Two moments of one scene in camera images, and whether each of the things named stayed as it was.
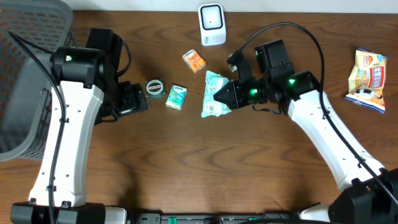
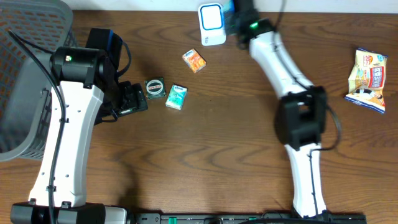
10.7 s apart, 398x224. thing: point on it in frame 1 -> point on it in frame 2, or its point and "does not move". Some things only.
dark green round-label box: x=155 y=88 does not move
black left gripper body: x=128 y=101 does not move
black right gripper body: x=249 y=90 -> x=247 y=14
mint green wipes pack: x=211 y=106 -> x=230 y=19
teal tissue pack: x=176 y=97 does not move
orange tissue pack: x=194 y=61 does not move
